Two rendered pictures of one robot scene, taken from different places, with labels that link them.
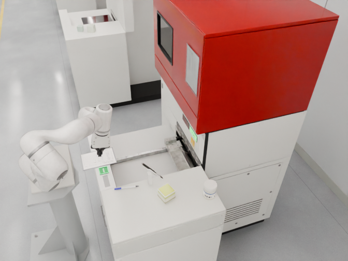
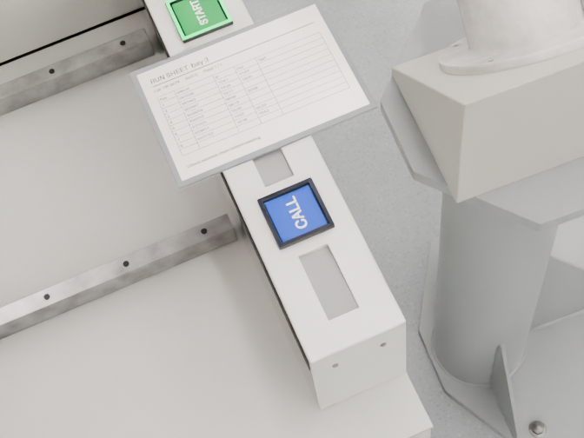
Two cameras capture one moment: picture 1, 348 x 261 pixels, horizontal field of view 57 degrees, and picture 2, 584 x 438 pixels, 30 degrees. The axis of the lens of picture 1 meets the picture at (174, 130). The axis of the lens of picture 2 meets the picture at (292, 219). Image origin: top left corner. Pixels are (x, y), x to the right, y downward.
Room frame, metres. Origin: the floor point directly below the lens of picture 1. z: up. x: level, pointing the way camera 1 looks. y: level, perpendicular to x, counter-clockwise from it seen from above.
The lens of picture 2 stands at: (2.03, 0.57, 1.87)
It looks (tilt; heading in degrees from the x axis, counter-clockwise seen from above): 63 degrees down; 188
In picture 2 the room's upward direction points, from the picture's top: 12 degrees counter-clockwise
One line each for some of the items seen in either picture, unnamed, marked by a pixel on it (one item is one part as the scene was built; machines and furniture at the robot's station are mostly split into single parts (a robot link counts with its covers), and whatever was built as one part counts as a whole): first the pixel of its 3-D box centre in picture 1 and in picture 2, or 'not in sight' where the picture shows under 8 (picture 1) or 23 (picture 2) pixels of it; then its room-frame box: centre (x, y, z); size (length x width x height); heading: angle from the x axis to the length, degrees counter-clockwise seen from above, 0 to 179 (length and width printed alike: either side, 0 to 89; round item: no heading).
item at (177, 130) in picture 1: (186, 149); not in sight; (1.59, -0.09, 0.89); 0.44 x 0.02 x 0.10; 20
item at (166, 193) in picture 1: (166, 193); not in sight; (1.13, 0.03, 1.00); 0.07 x 0.07 x 0.07; 38
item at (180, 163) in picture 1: (177, 158); not in sight; (1.53, -0.03, 0.87); 0.36 x 0.08 x 0.03; 20
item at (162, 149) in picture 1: (144, 154); (11, 318); (1.59, 0.20, 0.84); 0.50 x 0.02 x 0.03; 110
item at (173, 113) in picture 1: (180, 119); not in sight; (1.76, -0.04, 1.02); 0.82 x 0.03 x 0.40; 20
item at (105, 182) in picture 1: (101, 164); (253, 142); (1.44, 0.46, 0.89); 0.55 x 0.09 x 0.14; 20
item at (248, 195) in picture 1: (215, 167); not in sight; (1.88, -0.36, 0.41); 0.82 x 0.71 x 0.82; 20
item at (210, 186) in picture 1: (209, 189); not in sight; (1.15, -0.21, 1.01); 0.07 x 0.07 x 0.10
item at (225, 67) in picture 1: (229, 46); not in sight; (1.87, -0.34, 1.52); 0.81 x 0.75 x 0.59; 20
